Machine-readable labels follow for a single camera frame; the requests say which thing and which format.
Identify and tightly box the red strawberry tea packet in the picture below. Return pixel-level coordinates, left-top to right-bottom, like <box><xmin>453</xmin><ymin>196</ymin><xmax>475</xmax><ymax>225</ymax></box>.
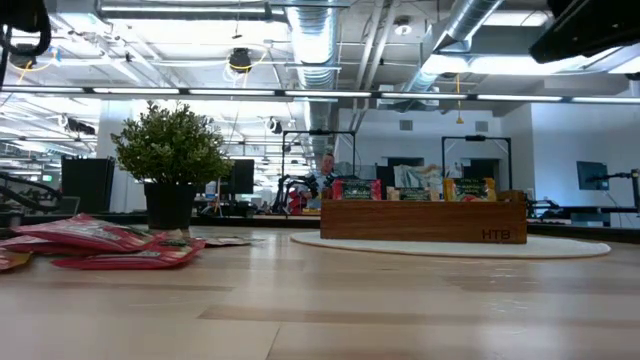
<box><xmin>0</xmin><ymin>234</ymin><xmax>57</xmax><ymax>257</ymax></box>
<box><xmin>9</xmin><ymin>213</ymin><xmax>162</xmax><ymax>254</ymax></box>
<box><xmin>51</xmin><ymin>238</ymin><xmax>207</xmax><ymax>272</ymax></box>
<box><xmin>331</xmin><ymin>178</ymin><xmax>384</xmax><ymax>202</ymax></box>

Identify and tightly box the beige tea packet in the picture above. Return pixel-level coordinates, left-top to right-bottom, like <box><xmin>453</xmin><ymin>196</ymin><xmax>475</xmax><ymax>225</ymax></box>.
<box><xmin>198</xmin><ymin>235</ymin><xmax>255</xmax><ymax>249</ymax></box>
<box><xmin>387</xmin><ymin>185</ymin><xmax>442</xmax><ymax>203</ymax></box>

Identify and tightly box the yellow tea packet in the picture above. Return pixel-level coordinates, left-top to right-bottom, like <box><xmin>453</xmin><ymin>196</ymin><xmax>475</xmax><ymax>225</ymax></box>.
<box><xmin>442</xmin><ymin>176</ymin><xmax>498</xmax><ymax>203</ymax></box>
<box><xmin>0</xmin><ymin>248</ymin><xmax>34</xmax><ymax>274</ymax></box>

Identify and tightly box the wooden tea organizer box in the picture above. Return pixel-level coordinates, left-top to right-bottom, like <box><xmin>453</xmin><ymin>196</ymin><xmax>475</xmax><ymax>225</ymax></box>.
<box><xmin>319</xmin><ymin>188</ymin><xmax>529</xmax><ymax>246</ymax></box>

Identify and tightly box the person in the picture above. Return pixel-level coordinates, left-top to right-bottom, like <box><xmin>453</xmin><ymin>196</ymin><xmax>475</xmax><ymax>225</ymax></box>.
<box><xmin>298</xmin><ymin>151</ymin><xmax>342</xmax><ymax>212</ymax></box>

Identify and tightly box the black desktop monitor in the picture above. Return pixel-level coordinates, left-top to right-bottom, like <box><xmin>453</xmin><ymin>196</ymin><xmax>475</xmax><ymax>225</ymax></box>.
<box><xmin>219</xmin><ymin>158</ymin><xmax>257</xmax><ymax>196</ymax></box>

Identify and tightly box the long ceiling light strip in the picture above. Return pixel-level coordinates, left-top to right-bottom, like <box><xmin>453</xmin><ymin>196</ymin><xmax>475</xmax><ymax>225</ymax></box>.
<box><xmin>0</xmin><ymin>85</ymin><xmax>640</xmax><ymax>105</ymax></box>

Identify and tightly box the white round woven placemat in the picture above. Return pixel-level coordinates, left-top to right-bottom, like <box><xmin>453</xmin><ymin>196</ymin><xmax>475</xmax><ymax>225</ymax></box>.
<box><xmin>289</xmin><ymin>230</ymin><xmax>613</xmax><ymax>260</ymax></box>

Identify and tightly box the green potted plant black pot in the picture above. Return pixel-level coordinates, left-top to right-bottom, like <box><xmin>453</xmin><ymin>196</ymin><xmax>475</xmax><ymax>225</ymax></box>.
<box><xmin>110</xmin><ymin>99</ymin><xmax>234</xmax><ymax>232</ymax></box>

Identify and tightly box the black partition panel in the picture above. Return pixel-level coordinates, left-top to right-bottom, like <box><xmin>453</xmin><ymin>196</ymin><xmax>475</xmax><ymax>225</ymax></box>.
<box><xmin>60</xmin><ymin>155</ymin><xmax>117</xmax><ymax>214</ymax></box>

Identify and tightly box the black gantry frame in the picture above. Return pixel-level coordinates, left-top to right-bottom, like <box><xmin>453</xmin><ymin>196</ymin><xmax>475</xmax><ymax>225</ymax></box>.
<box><xmin>281</xmin><ymin>129</ymin><xmax>357</xmax><ymax>177</ymax></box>
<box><xmin>441</xmin><ymin>134</ymin><xmax>513</xmax><ymax>192</ymax></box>

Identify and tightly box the silver spiral air duct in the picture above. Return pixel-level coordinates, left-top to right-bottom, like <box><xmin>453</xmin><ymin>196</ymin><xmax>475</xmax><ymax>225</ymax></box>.
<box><xmin>402</xmin><ymin>0</ymin><xmax>506</xmax><ymax>96</ymax></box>
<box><xmin>285</xmin><ymin>0</ymin><xmax>343</xmax><ymax>164</ymax></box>

